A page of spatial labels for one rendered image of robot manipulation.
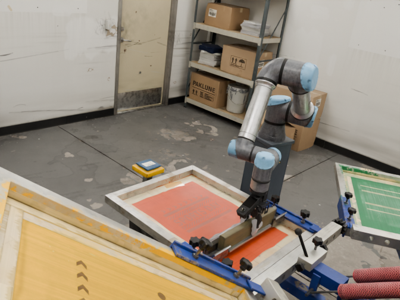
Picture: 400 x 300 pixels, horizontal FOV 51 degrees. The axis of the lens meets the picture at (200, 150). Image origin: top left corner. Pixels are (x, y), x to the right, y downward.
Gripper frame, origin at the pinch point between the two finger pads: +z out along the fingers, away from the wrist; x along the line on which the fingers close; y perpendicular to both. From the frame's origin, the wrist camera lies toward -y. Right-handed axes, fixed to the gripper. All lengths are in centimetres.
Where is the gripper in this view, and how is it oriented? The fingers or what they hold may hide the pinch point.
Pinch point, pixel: (247, 231)
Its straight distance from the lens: 180.0
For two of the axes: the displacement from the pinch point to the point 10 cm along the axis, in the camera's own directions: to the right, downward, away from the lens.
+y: 6.8, -2.1, 7.0
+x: -7.2, -3.6, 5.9
